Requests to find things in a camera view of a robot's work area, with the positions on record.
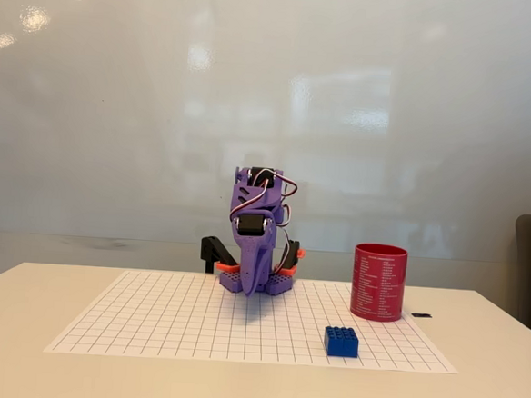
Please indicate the purple gripper with servo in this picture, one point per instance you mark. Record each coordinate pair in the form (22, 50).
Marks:
(252, 258)

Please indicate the blue toy brick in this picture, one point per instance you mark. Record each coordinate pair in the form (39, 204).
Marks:
(341, 343)

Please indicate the purple robot arm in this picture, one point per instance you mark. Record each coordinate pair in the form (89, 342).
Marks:
(247, 193)

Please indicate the red cup with white print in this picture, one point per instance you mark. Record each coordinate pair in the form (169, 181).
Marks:
(379, 284)

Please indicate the orange clamp pad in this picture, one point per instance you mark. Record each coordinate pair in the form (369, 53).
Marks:
(228, 266)

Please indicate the orange clamp with knob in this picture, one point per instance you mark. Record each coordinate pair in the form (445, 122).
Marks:
(300, 254)

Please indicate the black table clamp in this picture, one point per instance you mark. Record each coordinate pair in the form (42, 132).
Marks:
(212, 250)

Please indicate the white grid paper sheet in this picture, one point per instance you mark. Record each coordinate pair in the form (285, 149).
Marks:
(184, 321)

